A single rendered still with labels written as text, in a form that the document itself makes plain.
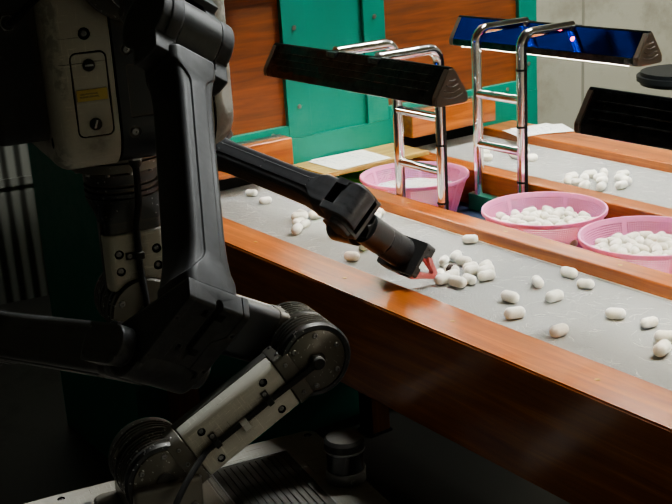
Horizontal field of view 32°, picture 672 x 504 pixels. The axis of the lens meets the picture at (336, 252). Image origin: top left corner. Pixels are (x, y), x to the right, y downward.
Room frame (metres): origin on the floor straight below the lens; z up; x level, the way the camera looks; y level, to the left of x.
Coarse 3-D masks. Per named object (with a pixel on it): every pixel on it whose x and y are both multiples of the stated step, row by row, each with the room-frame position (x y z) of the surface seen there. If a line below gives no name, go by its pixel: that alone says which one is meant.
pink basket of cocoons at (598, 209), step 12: (528, 192) 2.51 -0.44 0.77; (540, 192) 2.50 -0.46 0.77; (552, 192) 2.50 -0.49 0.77; (564, 192) 2.49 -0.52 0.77; (492, 204) 2.45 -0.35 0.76; (504, 204) 2.48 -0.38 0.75; (516, 204) 2.49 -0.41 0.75; (528, 204) 2.50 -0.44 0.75; (540, 204) 2.49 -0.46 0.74; (552, 204) 2.49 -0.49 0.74; (564, 204) 2.48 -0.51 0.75; (576, 204) 2.46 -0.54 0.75; (588, 204) 2.44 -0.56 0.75; (600, 204) 2.39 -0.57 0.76; (492, 216) 2.44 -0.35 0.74; (600, 216) 2.29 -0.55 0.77; (516, 228) 2.27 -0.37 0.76; (528, 228) 2.25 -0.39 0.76; (540, 228) 2.25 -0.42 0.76; (552, 228) 2.24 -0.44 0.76; (564, 228) 2.25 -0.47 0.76; (576, 228) 2.26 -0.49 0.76; (564, 240) 2.26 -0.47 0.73
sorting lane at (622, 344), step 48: (240, 192) 2.78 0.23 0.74; (288, 240) 2.35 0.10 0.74; (432, 240) 2.29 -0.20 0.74; (432, 288) 2.00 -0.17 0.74; (480, 288) 1.98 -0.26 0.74; (528, 288) 1.97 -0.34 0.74; (576, 288) 1.95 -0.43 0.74; (624, 288) 1.93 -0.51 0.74; (576, 336) 1.73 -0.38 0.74; (624, 336) 1.72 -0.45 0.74
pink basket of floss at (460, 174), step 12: (372, 168) 2.82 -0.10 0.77; (384, 168) 2.85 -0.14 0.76; (456, 168) 2.80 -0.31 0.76; (360, 180) 2.72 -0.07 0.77; (372, 180) 2.81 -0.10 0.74; (384, 180) 2.83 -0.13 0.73; (456, 180) 2.79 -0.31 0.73; (408, 192) 2.61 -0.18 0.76; (420, 192) 2.61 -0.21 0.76; (432, 192) 2.62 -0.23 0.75; (456, 192) 2.66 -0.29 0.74; (432, 204) 2.63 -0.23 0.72; (456, 204) 2.69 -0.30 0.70
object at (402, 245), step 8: (400, 232) 1.97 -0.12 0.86; (400, 240) 1.94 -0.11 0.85; (408, 240) 1.96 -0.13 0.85; (416, 240) 1.97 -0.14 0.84; (392, 248) 1.93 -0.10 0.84; (400, 248) 1.94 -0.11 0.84; (408, 248) 1.95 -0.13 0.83; (416, 248) 1.96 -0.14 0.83; (424, 248) 1.95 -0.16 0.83; (384, 256) 1.94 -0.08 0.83; (392, 256) 1.94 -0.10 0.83; (400, 256) 1.94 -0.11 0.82; (408, 256) 1.95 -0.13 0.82; (416, 256) 1.95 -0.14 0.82; (424, 256) 1.94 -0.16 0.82; (384, 264) 1.99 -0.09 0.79; (392, 264) 1.96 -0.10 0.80; (400, 264) 1.95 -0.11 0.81; (408, 264) 1.95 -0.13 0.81; (416, 264) 1.93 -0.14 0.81; (408, 272) 1.94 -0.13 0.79; (416, 272) 1.93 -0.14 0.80
